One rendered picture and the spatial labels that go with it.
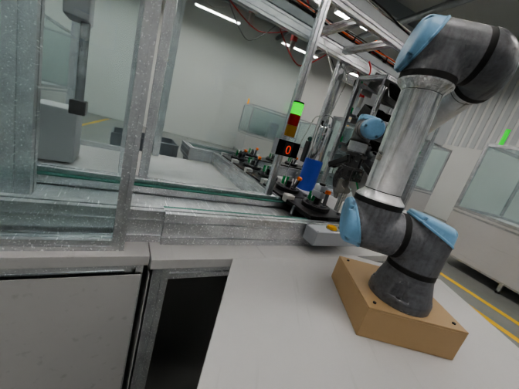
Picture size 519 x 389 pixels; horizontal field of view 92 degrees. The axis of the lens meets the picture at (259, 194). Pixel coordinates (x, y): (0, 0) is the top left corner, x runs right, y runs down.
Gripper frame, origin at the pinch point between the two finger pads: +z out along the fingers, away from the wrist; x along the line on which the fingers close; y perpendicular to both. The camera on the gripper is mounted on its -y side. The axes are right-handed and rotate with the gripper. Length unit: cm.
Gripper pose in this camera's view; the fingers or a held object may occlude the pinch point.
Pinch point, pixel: (335, 194)
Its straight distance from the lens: 117.0
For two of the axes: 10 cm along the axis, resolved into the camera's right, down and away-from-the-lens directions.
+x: 8.5, 1.1, 5.1
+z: -2.7, 9.3, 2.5
